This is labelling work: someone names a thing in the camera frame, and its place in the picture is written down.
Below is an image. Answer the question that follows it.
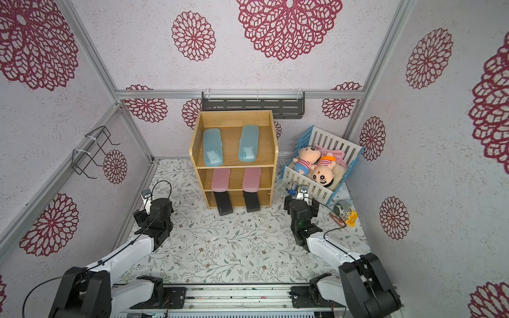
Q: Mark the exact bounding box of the white and blue crib basket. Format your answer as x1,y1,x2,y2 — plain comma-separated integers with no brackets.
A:
280,126,365,205

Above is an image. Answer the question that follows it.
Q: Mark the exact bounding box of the grey wall-mounted metal rack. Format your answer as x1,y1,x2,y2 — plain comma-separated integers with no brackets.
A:
201,91,306,119

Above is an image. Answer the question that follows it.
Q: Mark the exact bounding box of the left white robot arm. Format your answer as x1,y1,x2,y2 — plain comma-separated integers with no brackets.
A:
49,198,173,317

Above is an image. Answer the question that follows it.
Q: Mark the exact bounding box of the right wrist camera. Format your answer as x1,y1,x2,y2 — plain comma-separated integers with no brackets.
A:
296,185,313,203

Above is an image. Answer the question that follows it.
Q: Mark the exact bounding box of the wooden three-tier shelf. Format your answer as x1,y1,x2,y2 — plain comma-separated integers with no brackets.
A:
189,111,278,209

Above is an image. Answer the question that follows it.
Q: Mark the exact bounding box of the orange plush doll black hair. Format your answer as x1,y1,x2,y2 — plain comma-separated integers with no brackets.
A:
311,151,347,188

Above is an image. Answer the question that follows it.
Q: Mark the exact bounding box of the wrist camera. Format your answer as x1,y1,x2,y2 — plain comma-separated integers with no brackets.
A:
296,185,313,203
141,189,152,214

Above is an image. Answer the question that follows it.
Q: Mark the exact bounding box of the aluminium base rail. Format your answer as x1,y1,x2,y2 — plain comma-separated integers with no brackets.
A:
114,276,354,317

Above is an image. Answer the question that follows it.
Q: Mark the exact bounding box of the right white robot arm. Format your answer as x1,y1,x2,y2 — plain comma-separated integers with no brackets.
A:
284,195,402,317

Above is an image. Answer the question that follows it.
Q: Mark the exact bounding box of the pink plush pig doll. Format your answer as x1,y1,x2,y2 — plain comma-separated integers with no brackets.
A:
292,146,322,176

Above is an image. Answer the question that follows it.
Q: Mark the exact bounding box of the small blue yellow toy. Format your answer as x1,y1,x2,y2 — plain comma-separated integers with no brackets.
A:
286,182,302,200

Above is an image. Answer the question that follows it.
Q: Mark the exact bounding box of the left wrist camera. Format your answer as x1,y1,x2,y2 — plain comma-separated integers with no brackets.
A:
141,189,152,214

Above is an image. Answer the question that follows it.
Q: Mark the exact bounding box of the black wire wall rack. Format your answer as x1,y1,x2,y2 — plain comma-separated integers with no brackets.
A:
70,125,119,180

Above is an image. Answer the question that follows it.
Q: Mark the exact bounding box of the small toys pile yellow grey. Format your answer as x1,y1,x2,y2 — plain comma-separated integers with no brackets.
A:
330,200,359,228

